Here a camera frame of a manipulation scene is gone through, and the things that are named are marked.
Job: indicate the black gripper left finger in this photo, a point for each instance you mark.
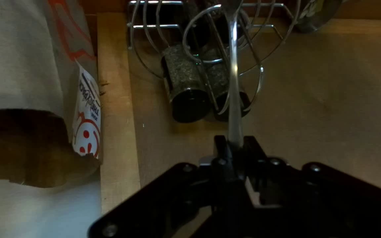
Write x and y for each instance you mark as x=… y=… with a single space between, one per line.
x=222 y=152

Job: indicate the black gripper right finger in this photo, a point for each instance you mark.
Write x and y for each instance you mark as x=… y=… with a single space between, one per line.
x=250 y=152

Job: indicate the speckled black lid spice jar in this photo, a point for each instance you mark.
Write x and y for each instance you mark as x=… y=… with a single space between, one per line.
x=185 y=83

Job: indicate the large steel measuring cup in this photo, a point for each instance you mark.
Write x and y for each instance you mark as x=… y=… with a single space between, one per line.
x=316 y=13

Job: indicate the white cloth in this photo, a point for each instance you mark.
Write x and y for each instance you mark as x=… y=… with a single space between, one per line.
x=35 y=211

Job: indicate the smiley print paper bag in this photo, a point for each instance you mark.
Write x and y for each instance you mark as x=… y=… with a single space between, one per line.
x=26 y=87

